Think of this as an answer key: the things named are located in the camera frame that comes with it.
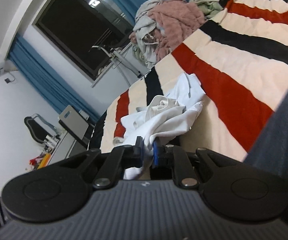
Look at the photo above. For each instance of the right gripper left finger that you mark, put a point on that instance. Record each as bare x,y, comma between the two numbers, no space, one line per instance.
111,166

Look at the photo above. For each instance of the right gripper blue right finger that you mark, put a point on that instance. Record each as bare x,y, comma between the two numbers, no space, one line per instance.
172,162

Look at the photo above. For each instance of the white t-shirt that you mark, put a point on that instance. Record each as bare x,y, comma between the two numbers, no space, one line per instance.
165,118

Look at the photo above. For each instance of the pile of clothes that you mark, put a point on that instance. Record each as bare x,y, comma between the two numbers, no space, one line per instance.
161,25

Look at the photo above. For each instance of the white dresser with drawers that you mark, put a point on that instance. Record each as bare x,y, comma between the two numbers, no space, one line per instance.
67,146

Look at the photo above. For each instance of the white black chair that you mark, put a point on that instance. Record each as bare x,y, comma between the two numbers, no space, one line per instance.
74,124

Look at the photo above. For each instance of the left blue curtain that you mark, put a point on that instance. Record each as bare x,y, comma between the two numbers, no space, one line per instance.
45,80

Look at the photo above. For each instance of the dark blue trouser leg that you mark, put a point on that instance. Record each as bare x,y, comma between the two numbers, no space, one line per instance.
270,151

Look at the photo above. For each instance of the striped fleece blanket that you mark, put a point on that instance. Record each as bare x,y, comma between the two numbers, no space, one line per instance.
241,58

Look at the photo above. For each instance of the dark window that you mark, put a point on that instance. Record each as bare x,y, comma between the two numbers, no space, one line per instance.
84,29

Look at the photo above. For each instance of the wavy frame mirror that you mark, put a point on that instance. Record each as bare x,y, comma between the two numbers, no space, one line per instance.
37,132

